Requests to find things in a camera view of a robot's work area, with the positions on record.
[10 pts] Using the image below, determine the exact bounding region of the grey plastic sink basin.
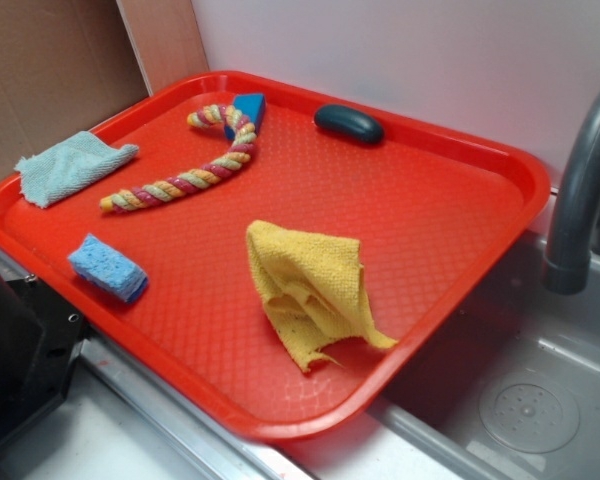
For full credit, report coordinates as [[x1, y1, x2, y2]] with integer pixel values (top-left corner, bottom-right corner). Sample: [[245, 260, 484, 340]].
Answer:
[[371, 233, 600, 479]]

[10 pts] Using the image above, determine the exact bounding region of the red plastic tray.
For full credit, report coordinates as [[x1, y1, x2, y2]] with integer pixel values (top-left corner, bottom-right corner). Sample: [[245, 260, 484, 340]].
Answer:
[[0, 72, 550, 442]]

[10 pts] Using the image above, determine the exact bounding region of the dark teal oval soap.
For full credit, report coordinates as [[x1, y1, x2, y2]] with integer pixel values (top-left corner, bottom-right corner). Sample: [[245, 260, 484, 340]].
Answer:
[[314, 104, 385, 145]]

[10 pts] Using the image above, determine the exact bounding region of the light blue cloth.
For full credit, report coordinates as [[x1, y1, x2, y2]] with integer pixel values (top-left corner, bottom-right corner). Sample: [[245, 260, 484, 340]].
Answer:
[[14, 131, 140, 208]]

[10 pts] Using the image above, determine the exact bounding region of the multicolour twisted rope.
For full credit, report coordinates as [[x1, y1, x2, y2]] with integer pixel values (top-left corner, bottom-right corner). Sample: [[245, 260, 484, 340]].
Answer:
[[99, 103, 258, 216]]

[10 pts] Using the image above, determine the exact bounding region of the grey faucet spout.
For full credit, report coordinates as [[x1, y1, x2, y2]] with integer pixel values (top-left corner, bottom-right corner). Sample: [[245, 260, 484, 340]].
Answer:
[[542, 93, 600, 295]]

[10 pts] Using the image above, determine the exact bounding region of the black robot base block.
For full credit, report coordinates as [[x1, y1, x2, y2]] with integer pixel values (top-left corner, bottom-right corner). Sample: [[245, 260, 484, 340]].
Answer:
[[0, 274, 86, 448]]

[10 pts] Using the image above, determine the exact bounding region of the brown cardboard panel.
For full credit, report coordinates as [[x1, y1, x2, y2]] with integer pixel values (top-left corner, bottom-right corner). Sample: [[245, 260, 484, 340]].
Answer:
[[0, 1, 208, 181]]

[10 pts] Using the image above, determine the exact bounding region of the light blue sponge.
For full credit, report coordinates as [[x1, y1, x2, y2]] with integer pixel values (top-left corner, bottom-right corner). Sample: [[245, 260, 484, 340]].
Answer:
[[68, 234, 149, 304]]

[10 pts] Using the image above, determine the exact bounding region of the yellow cloth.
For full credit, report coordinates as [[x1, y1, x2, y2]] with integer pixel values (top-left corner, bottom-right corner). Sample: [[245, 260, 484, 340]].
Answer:
[[246, 220, 397, 373]]

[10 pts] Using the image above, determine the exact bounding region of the blue triangular block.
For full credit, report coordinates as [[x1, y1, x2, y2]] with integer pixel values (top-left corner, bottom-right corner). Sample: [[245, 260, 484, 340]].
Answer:
[[222, 93, 266, 141]]

